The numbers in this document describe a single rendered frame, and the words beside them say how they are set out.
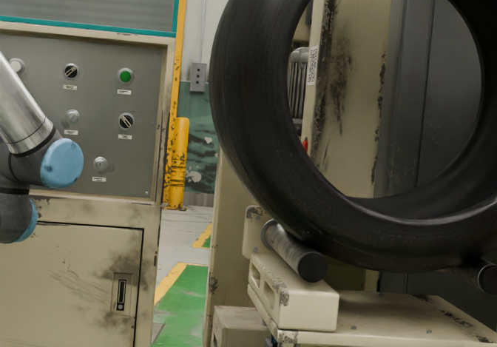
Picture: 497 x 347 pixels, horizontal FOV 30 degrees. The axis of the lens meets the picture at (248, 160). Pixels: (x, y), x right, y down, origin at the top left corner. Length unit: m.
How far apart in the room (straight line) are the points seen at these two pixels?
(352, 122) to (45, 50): 0.74
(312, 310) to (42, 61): 0.98
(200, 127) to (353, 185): 8.86
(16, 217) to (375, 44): 0.75
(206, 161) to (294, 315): 9.23
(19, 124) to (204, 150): 8.98
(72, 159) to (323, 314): 0.57
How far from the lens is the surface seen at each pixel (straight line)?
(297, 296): 1.38
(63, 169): 1.69
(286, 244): 1.51
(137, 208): 2.07
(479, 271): 1.46
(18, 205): 1.81
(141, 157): 2.11
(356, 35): 1.76
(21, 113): 1.65
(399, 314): 1.60
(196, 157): 10.61
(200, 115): 10.59
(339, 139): 1.75
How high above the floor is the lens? 1.12
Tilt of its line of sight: 3 degrees down
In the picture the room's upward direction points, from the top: 5 degrees clockwise
